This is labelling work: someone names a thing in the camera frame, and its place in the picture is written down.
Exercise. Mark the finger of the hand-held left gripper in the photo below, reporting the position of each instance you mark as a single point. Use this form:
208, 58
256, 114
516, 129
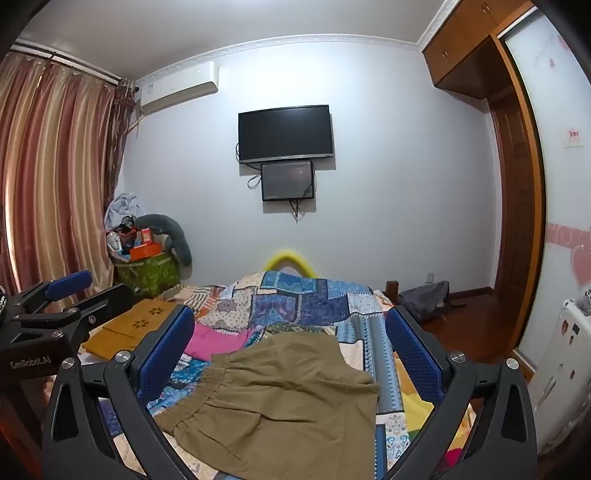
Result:
99, 311
69, 282

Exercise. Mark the white air conditioner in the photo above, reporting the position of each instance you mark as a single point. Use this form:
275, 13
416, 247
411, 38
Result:
180, 87

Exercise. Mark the pink garment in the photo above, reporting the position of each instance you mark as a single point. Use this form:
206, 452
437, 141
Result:
217, 341

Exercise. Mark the wooden door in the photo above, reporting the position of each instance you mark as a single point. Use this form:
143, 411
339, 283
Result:
512, 184

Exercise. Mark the small black monitor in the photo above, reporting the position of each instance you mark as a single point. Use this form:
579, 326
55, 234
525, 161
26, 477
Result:
287, 181

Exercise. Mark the olive green pants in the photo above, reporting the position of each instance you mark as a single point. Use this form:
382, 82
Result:
286, 397

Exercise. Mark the white appliance with stickers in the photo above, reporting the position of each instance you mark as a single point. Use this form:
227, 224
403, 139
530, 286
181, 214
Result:
568, 360

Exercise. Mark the white wall socket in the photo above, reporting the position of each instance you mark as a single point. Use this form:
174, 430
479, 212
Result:
430, 277

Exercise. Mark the wooden overhead cabinet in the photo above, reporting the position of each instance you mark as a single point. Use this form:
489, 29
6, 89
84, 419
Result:
461, 50

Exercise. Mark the brown patterned curtain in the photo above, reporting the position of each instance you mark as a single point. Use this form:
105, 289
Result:
122, 129

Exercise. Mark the white curtain rail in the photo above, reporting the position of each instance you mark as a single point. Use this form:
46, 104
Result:
69, 61

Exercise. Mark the wooden bed post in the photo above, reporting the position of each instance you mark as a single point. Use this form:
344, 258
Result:
391, 291

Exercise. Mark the grey backpack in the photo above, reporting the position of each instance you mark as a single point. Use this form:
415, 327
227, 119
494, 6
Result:
425, 297

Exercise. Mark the orange floral blanket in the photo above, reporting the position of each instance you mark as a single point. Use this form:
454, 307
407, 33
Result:
416, 409

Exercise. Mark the black wall television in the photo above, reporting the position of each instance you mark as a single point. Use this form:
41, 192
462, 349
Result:
286, 134

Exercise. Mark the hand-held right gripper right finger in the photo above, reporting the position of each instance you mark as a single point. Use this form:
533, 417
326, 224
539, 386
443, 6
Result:
413, 350

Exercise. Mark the orange box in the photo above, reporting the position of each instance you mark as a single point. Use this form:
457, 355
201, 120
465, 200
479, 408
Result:
145, 251

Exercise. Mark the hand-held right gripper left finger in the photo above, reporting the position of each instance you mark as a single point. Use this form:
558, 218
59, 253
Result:
166, 350

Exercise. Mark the white plastic bag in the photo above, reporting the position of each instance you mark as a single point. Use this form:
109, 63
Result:
122, 205

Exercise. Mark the striped red gold curtain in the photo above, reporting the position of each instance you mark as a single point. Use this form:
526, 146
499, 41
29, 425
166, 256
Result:
51, 161

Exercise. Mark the frosted wardrobe sliding door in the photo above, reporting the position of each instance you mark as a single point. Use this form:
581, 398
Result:
554, 194

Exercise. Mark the patchwork printed blanket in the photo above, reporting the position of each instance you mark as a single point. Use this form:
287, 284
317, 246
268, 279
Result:
300, 300

